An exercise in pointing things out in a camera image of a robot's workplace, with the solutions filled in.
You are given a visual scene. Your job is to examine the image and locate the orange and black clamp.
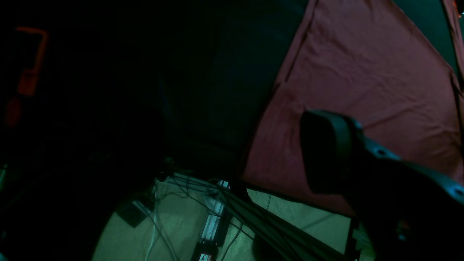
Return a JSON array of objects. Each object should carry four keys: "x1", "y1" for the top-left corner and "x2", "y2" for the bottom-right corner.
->
[{"x1": 1, "y1": 26, "x2": 49, "y2": 129}]

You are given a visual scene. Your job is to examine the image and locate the red long-sleeve T-shirt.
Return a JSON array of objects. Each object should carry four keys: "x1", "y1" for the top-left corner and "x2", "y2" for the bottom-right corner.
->
[{"x1": 240, "y1": 0, "x2": 463, "y2": 215}]

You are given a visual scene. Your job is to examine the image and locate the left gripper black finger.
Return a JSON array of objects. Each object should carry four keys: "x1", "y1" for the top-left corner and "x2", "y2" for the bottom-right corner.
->
[{"x1": 300, "y1": 110, "x2": 464, "y2": 261}]

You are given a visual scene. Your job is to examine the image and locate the white power strip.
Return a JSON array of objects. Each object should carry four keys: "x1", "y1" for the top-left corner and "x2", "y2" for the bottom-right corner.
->
[{"x1": 190, "y1": 181, "x2": 232, "y2": 261}]

